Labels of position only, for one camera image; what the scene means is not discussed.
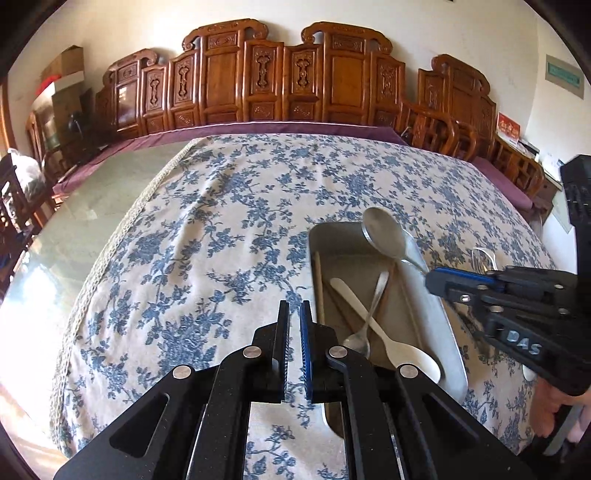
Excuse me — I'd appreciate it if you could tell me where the brown wooden chopstick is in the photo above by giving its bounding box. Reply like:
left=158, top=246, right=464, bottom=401
left=330, top=287, right=359, bottom=336

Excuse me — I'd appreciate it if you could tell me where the small metal spoon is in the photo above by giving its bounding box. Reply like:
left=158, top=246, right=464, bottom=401
left=342, top=271, right=391, bottom=358

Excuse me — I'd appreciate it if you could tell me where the white plastic spoon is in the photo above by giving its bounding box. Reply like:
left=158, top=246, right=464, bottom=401
left=329, top=277, right=443, bottom=384

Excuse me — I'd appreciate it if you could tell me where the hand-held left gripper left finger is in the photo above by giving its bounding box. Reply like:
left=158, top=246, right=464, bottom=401
left=53, top=299, right=291, bottom=480

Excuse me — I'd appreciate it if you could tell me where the grey wall panel green label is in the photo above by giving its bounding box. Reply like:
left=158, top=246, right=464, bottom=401
left=545, top=54, right=585, bottom=99

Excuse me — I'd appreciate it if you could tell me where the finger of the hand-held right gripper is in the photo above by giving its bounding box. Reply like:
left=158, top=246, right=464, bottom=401
left=425, top=271, right=500, bottom=318
left=434, top=266, right=509, bottom=289

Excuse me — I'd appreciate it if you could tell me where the cardboard box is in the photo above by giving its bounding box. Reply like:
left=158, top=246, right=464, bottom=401
left=39, top=45, right=85, bottom=85

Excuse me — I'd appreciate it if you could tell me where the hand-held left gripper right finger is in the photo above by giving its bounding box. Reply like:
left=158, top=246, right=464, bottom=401
left=299, top=300, right=539, bottom=480

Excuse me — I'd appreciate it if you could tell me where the blue floral tablecloth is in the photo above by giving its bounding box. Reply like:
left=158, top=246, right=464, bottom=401
left=48, top=134, right=561, bottom=480

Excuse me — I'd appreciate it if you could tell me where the wooden side table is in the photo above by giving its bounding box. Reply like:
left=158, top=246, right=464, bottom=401
left=496, top=134, right=565, bottom=223

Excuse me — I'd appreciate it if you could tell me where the black desk lamp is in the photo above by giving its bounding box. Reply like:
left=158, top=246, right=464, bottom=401
left=67, top=111, right=88, bottom=140

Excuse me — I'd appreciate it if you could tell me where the dark wooden chair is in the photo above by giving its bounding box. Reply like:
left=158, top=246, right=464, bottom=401
left=0, top=152, right=43, bottom=261

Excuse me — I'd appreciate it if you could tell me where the rectangular metal tray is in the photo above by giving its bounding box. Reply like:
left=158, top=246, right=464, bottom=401
left=308, top=220, right=469, bottom=439

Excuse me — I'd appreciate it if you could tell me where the white plastic bag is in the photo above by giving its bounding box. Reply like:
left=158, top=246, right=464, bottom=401
left=8, top=148, right=41, bottom=200

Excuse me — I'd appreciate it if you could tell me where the carved wooden armchair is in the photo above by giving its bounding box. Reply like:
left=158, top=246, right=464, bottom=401
left=418, top=54, right=546, bottom=200

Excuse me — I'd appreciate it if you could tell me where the carved wooden sofa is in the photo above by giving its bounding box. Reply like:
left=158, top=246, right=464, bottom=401
left=51, top=18, right=478, bottom=199

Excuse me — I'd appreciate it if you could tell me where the purple sofa cushion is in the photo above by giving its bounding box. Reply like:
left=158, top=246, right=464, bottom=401
left=53, top=121, right=407, bottom=195

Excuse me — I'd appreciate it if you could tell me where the purple armchair cushion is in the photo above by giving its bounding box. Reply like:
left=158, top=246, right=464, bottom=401
left=473, top=157, right=533, bottom=209

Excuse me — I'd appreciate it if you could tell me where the red box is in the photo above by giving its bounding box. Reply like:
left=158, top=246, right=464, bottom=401
left=496, top=113, right=520, bottom=142

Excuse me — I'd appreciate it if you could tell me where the person's right hand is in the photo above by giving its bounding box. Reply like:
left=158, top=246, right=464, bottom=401
left=530, top=381, right=591, bottom=445

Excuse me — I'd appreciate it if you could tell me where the large metal spoon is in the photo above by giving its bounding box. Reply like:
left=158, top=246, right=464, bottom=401
left=361, top=207, right=430, bottom=274

